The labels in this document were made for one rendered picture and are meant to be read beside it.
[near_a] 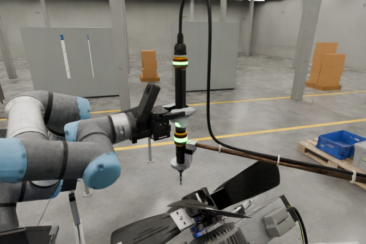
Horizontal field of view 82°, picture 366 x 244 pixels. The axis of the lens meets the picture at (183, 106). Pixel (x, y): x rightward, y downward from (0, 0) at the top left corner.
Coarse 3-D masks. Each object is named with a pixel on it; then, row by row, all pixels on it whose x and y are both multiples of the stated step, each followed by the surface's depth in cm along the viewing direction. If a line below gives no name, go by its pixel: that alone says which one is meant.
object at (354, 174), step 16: (208, 0) 53; (208, 16) 54; (208, 32) 56; (208, 48) 57; (208, 64) 58; (208, 80) 59; (208, 96) 61; (208, 112) 62; (208, 128) 64; (224, 144) 64; (288, 160) 57; (352, 176) 51
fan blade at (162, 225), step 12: (156, 216) 82; (168, 216) 81; (120, 228) 80; (132, 228) 78; (144, 228) 76; (156, 228) 76; (168, 228) 76; (120, 240) 72; (132, 240) 71; (144, 240) 71; (156, 240) 71; (168, 240) 72
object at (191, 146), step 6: (186, 144) 68; (192, 144) 67; (186, 150) 68; (192, 150) 67; (186, 156) 69; (174, 162) 72; (186, 162) 70; (174, 168) 70; (180, 168) 70; (186, 168) 70
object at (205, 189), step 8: (192, 192) 83; (200, 192) 83; (208, 192) 86; (200, 200) 82; (208, 200) 83; (192, 216) 81; (200, 216) 81; (208, 216) 81; (216, 216) 79; (200, 224) 77; (208, 224) 77; (192, 232) 79
